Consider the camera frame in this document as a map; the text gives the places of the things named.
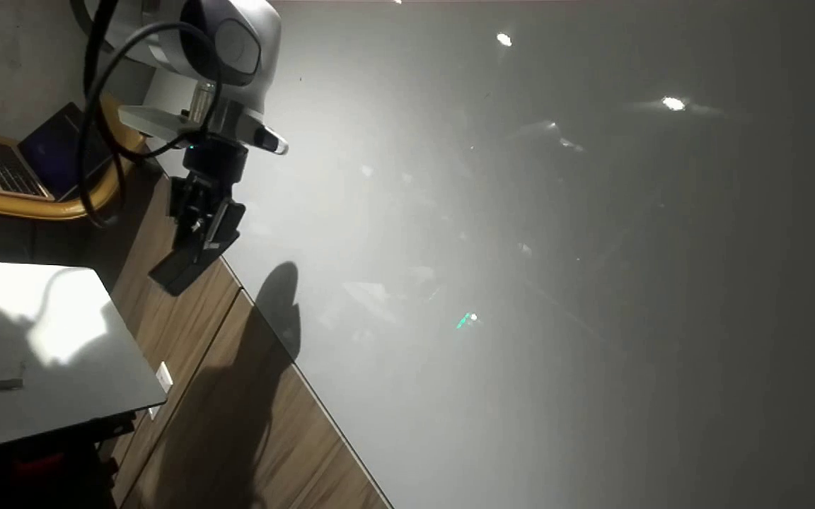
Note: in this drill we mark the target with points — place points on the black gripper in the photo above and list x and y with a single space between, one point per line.
214 170

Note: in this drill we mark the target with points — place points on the large white whiteboard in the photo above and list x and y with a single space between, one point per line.
566 283

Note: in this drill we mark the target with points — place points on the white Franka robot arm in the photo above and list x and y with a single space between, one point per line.
198 45

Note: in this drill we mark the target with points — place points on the small white slotted platform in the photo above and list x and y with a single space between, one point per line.
56 378

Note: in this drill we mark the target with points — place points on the open silver laptop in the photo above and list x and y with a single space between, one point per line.
13 165

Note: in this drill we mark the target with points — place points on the black felt whiteboard eraser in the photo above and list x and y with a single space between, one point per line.
189 264

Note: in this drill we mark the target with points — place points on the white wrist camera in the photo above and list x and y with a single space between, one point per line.
266 140

